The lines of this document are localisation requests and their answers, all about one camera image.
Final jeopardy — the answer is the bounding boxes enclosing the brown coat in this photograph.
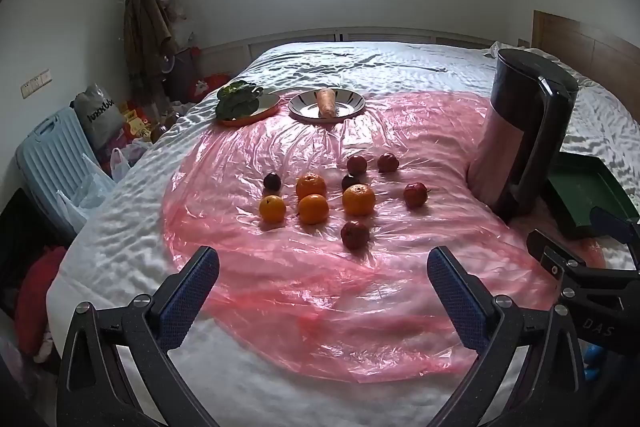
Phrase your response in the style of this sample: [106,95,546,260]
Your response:
[124,0,173,102]

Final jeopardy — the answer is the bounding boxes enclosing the white plastic bag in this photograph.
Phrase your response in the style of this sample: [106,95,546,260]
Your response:
[109,147,133,182]

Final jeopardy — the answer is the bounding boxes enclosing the dark maroon suitcase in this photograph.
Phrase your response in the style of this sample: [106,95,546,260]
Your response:
[162,47,201,100]

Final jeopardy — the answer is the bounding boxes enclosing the wooden headboard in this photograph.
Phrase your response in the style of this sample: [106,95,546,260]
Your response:
[531,10,640,122]

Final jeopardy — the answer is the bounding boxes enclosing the orange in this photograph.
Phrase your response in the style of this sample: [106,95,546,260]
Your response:
[342,183,376,217]
[258,194,288,224]
[298,193,330,226]
[295,173,328,200]

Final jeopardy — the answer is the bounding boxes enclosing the yellow boxes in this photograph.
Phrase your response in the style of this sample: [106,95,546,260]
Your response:
[120,104,153,142]

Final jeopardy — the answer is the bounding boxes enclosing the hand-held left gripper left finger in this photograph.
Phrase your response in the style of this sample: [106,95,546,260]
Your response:
[56,246,221,427]

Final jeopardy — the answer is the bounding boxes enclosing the green leafy vegetable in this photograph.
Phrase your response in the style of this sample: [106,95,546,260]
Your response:
[216,80,265,120]

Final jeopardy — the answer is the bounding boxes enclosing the silver metal plate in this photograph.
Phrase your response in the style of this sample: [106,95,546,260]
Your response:
[288,88,366,124]

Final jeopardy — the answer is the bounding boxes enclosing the crumpled white quilt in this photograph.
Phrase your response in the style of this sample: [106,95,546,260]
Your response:
[482,41,561,62]

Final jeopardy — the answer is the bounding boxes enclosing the red cloth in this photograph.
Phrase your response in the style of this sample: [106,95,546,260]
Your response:
[14,247,68,358]

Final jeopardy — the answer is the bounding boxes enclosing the person's right hand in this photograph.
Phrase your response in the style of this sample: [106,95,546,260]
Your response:
[582,343,603,383]

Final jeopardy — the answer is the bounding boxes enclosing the green tray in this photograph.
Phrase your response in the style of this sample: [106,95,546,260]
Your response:
[542,152,640,240]

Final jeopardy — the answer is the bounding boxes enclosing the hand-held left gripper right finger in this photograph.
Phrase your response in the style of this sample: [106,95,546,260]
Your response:
[426,246,586,427]

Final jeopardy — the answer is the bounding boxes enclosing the red bag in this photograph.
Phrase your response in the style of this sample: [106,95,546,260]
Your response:
[192,74,231,104]

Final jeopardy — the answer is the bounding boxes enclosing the black steel kettle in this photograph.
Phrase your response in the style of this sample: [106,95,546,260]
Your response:
[467,48,580,223]

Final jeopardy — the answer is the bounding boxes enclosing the grey printed bag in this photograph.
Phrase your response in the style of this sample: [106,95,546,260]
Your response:
[74,83,126,148]

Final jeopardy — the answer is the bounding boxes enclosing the orange plate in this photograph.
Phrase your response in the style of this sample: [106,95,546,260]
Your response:
[216,93,282,128]

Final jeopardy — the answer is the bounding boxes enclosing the clear plastic bag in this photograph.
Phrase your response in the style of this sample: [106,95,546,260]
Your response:
[56,154,118,233]

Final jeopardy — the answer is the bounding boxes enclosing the pink plastic sheet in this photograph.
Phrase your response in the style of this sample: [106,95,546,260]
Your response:
[162,89,606,383]

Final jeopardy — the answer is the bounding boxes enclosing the carrot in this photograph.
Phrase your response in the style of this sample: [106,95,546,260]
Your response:
[315,89,338,119]

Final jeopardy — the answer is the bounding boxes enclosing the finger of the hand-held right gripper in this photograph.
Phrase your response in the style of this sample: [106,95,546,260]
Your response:
[590,206,640,253]
[526,228,587,281]

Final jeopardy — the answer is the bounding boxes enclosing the wall switch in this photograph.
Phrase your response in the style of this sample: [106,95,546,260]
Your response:
[21,68,53,98]

